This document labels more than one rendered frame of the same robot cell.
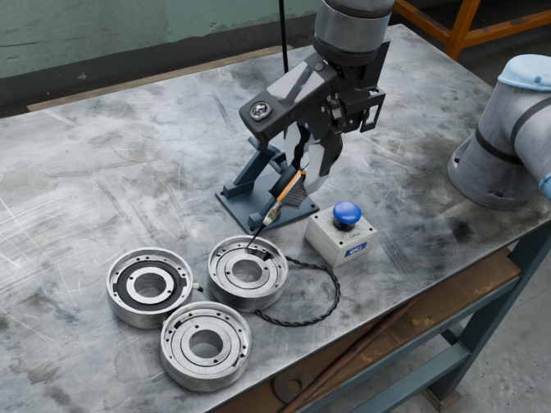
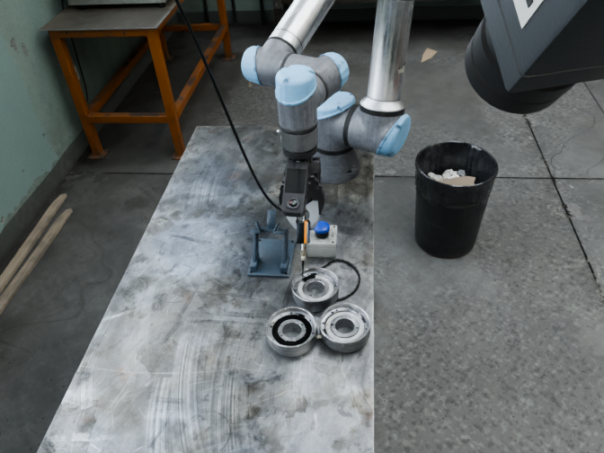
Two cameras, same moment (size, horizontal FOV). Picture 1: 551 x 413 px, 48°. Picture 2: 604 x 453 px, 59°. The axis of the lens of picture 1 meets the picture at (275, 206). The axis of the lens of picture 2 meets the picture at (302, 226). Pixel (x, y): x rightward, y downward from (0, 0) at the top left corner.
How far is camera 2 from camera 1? 0.59 m
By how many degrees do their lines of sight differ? 28
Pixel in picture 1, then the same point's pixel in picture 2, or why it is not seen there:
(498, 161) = (341, 156)
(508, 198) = (354, 170)
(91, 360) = (310, 380)
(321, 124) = (312, 190)
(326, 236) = (323, 244)
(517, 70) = (325, 110)
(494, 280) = not seen: hidden behind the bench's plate
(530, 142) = (358, 137)
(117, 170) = (189, 308)
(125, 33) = not seen: outside the picture
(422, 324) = not seen: hidden behind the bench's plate
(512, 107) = (335, 127)
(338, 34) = (306, 145)
